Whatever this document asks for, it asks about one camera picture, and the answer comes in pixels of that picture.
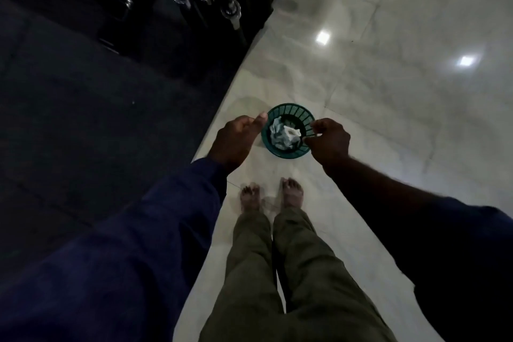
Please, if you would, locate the person's left hand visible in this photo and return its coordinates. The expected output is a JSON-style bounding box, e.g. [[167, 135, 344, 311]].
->
[[208, 112, 268, 175]]

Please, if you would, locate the person's blue shirt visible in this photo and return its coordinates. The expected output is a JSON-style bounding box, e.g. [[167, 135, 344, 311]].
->
[[0, 157, 513, 342]]

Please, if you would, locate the person's right hand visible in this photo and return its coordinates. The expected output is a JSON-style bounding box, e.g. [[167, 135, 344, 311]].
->
[[303, 118, 352, 171]]

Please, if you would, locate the green waste bin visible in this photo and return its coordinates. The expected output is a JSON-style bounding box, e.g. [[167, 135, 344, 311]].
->
[[261, 103, 317, 160]]

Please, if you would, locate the person's right forearm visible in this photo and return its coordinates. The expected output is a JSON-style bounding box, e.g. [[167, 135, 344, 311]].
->
[[322, 155, 446, 234]]

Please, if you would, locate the white cleaning wipe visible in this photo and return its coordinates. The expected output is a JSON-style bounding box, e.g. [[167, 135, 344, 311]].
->
[[269, 116, 302, 151]]

